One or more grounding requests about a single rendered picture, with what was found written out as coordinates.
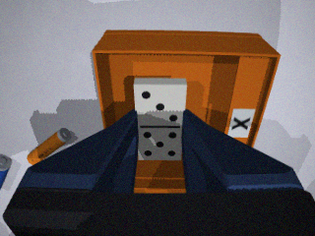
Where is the white domino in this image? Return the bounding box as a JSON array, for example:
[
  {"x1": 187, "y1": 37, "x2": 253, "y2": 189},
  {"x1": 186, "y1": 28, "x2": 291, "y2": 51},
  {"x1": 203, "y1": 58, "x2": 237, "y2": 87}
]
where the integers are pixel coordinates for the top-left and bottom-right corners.
[{"x1": 134, "y1": 78, "x2": 187, "y2": 160}]

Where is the blue battery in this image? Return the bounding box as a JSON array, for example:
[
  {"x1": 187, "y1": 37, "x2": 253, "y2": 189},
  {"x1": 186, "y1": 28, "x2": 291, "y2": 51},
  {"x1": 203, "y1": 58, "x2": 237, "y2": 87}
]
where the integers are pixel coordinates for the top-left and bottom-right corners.
[{"x1": 0, "y1": 154, "x2": 11, "y2": 190}]

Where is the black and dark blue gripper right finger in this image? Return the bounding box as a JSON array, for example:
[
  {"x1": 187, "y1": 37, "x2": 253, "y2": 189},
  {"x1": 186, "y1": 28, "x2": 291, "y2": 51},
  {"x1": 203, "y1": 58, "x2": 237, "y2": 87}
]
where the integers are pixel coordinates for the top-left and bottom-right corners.
[{"x1": 181, "y1": 109, "x2": 304, "y2": 193}]

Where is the orange battery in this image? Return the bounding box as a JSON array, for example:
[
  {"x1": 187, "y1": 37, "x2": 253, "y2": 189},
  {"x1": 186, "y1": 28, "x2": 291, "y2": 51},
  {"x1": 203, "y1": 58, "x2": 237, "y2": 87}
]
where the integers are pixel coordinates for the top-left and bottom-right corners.
[{"x1": 27, "y1": 128, "x2": 71, "y2": 165}]

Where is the orange three-compartment tray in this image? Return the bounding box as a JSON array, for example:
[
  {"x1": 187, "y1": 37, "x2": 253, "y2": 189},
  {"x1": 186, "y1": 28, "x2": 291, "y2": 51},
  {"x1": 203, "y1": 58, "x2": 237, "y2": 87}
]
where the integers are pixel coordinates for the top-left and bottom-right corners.
[{"x1": 92, "y1": 29, "x2": 281, "y2": 193}]

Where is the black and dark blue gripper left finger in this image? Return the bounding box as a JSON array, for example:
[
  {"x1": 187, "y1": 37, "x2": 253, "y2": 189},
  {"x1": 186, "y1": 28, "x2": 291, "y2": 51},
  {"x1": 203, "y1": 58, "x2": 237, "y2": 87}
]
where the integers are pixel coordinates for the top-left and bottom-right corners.
[{"x1": 16, "y1": 109, "x2": 139, "y2": 193}]

